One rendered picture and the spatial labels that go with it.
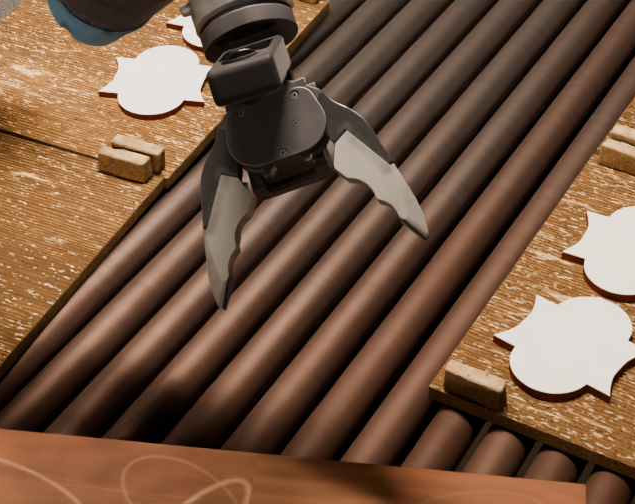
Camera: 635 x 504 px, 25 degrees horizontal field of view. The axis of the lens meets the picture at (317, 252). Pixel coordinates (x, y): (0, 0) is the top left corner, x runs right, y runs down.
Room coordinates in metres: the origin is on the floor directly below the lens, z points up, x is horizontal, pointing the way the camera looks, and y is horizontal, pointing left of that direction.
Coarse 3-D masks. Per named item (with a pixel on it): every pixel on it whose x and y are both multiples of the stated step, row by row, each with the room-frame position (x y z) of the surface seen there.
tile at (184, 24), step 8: (168, 24) 1.54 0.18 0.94; (176, 24) 1.54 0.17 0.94; (184, 24) 1.54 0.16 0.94; (192, 24) 1.54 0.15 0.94; (184, 32) 1.52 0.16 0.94; (192, 32) 1.52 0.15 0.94; (184, 40) 1.51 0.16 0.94; (192, 40) 1.50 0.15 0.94; (192, 48) 1.50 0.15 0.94; (200, 48) 1.49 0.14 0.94
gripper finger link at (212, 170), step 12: (216, 144) 0.83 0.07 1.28; (216, 156) 0.82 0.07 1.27; (228, 156) 0.82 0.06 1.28; (204, 168) 0.82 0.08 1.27; (216, 168) 0.82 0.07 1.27; (228, 168) 0.81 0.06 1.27; (240, 168) 0.82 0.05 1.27; (204, 180) 0.81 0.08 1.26; (216, 180) 0.81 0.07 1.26; (240, 180) 0.81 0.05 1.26; (204, 192) 0.80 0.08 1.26; (204, 204) 0.80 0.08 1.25; (204, 216) 0.79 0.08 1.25; (204, 228) 0.78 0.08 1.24
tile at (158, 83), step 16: (160, 48) 1.48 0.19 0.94; (176, 48) 1.48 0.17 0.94; (128, 64) 1.45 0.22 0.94; (144, 64) 1.45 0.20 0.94; (160, 64) 1.45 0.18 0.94; (176, 64) 1.45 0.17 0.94; (192, 64) 1.45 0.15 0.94; (112, 80) 1.42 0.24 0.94; (128, 80) 1.42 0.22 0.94; (144, 80) 1.42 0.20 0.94; (160, 80) 1.42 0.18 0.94; (176, 80) 1.42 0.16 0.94; (192, 80) 1.42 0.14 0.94; (112, 96) 1.39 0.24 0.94; (128, 96) 1.38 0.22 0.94; (144, 96) 1.38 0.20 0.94; (160, 96) 1.38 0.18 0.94; (176, 96) 1.38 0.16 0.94; (192, 96) 1.38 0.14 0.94; (128, 112) 1.36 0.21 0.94; (144, 112) 1.35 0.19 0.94; (160, 112) 1.35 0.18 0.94; (176, 112) 1.36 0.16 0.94
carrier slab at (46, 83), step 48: (0, 48) 1.50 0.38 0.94; (48, 48) 1.50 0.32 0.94; (96, 48) 1.50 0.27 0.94; (144, 48) 1.50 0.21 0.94; (288, 48) 1.50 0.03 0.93; (0, 96) 1.40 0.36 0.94; (48, 96) 1.40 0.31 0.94; (96, 96) 1.40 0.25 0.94; (48, 144) 1.31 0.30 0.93; (96, 144) 1.30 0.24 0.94; (192, 144) 1.30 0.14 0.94
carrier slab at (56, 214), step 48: (0, 144) 1.30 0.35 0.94; (0, 192) 1.22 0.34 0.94; (48, 192) 1.22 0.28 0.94; (96, 192) 1.22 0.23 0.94; (144, 192) 1.22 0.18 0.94; (0, 240) 1.14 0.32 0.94; (48, 240) 1.14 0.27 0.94; (96, 240) 1.14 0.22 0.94; (0, 288) 1.06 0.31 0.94; (48, 288) 1.06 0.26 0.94; (0, 336) 1.00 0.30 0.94
